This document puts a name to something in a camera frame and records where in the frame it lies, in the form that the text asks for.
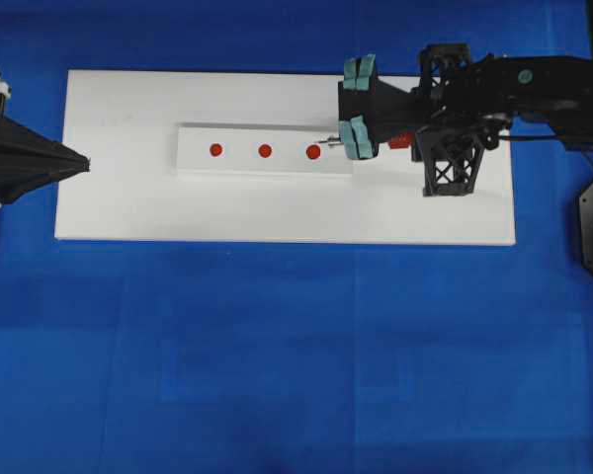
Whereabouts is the blue table cloth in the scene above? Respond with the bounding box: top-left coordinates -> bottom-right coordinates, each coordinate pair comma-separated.
0,1 -> 593,473

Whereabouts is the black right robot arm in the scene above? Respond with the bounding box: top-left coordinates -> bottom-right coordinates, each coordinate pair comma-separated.
337,43 -> 593,197

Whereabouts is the small white raised plate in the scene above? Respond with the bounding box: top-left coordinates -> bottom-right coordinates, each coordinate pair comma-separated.
175,122 -> 354,178

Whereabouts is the red handled soldering iron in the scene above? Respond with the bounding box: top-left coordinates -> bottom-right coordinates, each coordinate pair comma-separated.
316,132 -> 414,149

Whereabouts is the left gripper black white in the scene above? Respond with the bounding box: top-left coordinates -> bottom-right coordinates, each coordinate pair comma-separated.
0,76 -> 90,207

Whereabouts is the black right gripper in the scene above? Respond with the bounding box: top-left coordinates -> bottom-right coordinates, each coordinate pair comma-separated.
338,43 -> 496,198

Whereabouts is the large white board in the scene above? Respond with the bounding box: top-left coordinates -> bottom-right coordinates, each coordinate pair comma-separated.
54,70 -> 516,246

